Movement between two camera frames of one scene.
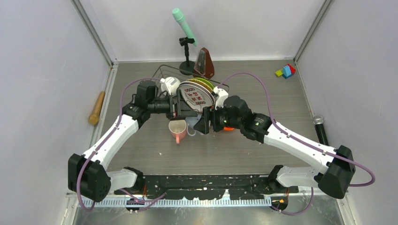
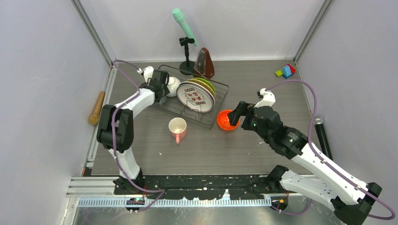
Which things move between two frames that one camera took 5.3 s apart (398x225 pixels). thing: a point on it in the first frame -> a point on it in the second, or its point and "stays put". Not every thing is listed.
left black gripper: x=182 y=109 -> x=165 y=90
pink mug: x=178 y=128 stays put
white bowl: x=170 y=85 stays put
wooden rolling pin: x=93 y=118 stays put
